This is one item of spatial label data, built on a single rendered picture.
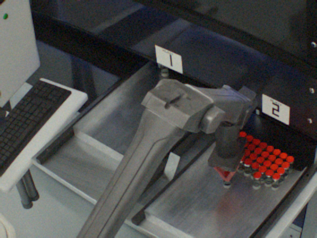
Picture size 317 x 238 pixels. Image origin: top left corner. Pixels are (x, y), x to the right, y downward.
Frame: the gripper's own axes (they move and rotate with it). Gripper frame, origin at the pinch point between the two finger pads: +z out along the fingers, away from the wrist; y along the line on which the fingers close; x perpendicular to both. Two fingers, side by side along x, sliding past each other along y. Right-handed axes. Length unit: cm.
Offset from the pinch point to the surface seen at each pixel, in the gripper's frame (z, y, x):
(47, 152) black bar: 2.1, -8.2, 47.7
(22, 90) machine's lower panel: 39, 42, 99
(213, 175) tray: 3.9, 1.7, 4.8
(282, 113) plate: -9.6, 15.5, -9.1
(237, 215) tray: 3.8, -8.3, -6.1
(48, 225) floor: 92, 20, 88
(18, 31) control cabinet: -9, 24, 78
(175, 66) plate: -8.4, 23.5, 23.8
